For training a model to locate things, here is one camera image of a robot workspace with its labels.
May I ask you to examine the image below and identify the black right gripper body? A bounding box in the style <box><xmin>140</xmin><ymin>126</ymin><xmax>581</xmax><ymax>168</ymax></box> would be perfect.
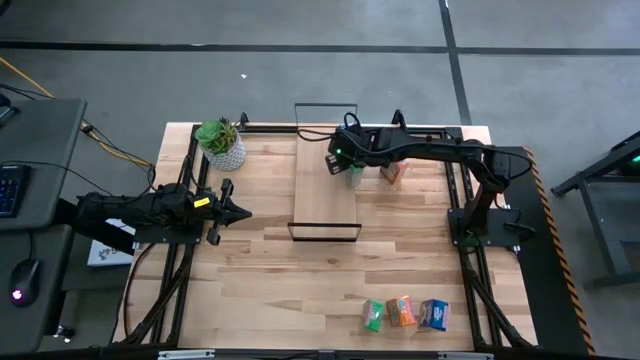
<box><xmin>324</xmin><ymin>124</ymin><xmax>376</xmax><ymax>176</ymax></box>

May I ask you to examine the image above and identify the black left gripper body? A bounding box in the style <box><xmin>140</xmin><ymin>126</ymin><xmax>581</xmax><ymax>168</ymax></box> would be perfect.
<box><xmin>192</xmin><ymin>178</ymin><xmax>235</xmax><ymax>246</ymax></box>

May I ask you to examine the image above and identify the green mini cereal box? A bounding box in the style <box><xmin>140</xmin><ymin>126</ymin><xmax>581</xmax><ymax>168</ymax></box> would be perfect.
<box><xmin>360</xmin><ymin>298</ymin><xmax>386</xmax><ymax>333</ymax></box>
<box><xmin>343</xmin><ymin>164</ymin><xmax>365</xmax><ymax>190</ymax></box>

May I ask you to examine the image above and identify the orange mini cereal box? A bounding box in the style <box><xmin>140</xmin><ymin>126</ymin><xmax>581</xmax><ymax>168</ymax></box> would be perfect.
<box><xmin>379</xmin><ymin>160</ymin><xmax>410</xmax><ymax>185</ymax></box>
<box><xmin>384</xmin><ymin>294</ymin><xmax>417</xmax><ymax>328</ymax></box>

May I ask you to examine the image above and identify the blue mini cereal box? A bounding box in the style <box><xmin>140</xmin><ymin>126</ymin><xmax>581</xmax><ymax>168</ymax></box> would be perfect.
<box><xmin>417</xmin><ymin>298</ymin><xmax>450</xmax><ymax>332</ymax></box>

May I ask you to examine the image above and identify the green plant white patterned pot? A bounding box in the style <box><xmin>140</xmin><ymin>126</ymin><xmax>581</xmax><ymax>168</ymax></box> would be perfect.
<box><xmin>193</xmin><ymin>117</ymin><xmax>247</xmax><ymax>172</ymax></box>

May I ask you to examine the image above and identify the white printed cardboard box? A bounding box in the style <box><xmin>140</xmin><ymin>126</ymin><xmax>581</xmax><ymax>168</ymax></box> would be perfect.
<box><xmin>87</xmin><ymin>218</ymin><xmax>136</xmax><ymax>267</ymax></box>

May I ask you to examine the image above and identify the grey desk top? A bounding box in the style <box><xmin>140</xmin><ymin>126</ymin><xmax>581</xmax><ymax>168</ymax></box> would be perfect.
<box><xmin>0</xmin><ymin>224</ymin><xmax>74</xmax><ymax>354</ymax></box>
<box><xmin>0</xmin><ymin>98</ymin><xmax>87</xmax><ymax>231</ymax></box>

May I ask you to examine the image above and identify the chrome desk foot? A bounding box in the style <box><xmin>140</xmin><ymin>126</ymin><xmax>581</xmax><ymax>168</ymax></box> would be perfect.
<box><xmin>53</xmin><ymin>324</ymin><xmax>77</xmax><ymax>344</ymax></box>

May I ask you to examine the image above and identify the black backlit keyboard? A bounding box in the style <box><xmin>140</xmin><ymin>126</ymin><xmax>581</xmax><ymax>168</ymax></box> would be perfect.
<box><xmin>0</xmin><ymin>164</ymin><xmax>31</xmax><ymax>219</ymax></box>

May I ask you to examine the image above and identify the black computer mouse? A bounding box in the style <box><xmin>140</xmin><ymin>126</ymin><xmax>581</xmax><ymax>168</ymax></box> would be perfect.
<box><xmin>8</xmin><ymin>258</ymin><xmax>41</xmax><ymax>307</ymax></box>

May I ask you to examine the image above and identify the small black device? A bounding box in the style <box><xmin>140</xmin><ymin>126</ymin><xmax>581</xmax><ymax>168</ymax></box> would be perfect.
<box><xmin>0</xmin><ymin>93</ymin><xmax>20</xmax><ymax>129</ymax></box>

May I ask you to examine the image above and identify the black platform hazard striped edge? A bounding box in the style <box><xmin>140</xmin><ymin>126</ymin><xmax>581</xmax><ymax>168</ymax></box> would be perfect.
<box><xmin>492</xmin><ymin>145</ymin><xmax>596</xmax><ymax>356</ymax></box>

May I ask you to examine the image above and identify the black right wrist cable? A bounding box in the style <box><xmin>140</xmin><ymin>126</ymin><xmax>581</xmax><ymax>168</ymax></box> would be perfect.
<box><xmin>296</xmin><ymin>112</ymin><xmax>362</xmax><ymax>144</ymax></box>

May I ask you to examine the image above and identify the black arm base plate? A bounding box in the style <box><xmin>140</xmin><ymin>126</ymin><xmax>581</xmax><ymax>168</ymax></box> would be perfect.
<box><xmin>133</xmin><ymin>219</ymin><xmax>204</xmax><ymax>246</ymax></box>
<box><xmin>447</xmin><ymin>207</ymin><xmax>521</xmax><ymax>247</ymax></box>

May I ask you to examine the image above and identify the wooden shelf black metal frame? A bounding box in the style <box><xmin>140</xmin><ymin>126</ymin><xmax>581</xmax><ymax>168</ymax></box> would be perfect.
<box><xmin>287</xmin><ymin>103</ymin><xmax>362</xmax><ymax>243</ymax></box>

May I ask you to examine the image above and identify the black aluminium table frame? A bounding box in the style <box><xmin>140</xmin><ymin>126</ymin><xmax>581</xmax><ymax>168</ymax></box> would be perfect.
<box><xmin>119</xmin><ymin>110</ymin><xmax>534</xmax><ymax>351</ymax></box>

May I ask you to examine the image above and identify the black floor cable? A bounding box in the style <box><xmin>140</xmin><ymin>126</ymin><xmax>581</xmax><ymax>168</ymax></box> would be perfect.
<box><xmin>79</xmin><ymin>118</ymin><xmax>157</xmax><ymax>194</ymax></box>

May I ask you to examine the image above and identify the yellow cable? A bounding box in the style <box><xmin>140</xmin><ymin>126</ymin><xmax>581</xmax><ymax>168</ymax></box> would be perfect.
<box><xmin>0</xmin><ymin>56</ymin><xmax>154</xmax><ymax>169</ymax></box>

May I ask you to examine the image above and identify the grey table black frame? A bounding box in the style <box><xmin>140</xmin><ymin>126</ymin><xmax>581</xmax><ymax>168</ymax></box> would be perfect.
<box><xmin>549</xmin><ymin>130</ymin><xmax>640</xmax><ymax>289</ymax></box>

